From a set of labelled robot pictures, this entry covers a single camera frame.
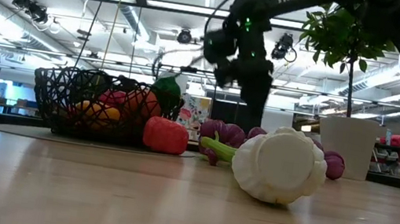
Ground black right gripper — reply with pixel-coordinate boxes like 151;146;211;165
217;50;277;137

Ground green lime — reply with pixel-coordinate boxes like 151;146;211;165
149;72;185;105

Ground orange fruit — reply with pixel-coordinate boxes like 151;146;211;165
122;85;165;121

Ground purple eggplant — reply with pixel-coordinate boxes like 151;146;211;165
110;74;141;94

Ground red yellow mango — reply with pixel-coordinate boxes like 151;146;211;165
97;86;128;108

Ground long yellow mango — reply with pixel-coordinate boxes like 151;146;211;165
70;97;123;132

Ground black cabinet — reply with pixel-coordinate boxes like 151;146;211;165
209;98;242;129

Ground colourful floral panel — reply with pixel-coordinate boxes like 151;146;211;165
175;93;213;144

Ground small orange pumpkin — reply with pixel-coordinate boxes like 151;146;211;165
140;114;192;157

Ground white plant pot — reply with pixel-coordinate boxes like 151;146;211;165
312;112;382;183

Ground round black ceiling lamp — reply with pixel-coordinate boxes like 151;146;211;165
175;27;194;46

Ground green leafy plant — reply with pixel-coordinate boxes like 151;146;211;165
288;0;400;124

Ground round grey mat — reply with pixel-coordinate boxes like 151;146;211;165
0;120;198;163

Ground black track lights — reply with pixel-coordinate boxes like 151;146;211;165
9;0;53;26

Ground black metal rack frame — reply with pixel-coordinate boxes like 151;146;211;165
146;61;219;103

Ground black wire basket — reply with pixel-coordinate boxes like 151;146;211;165
25;61;189;154

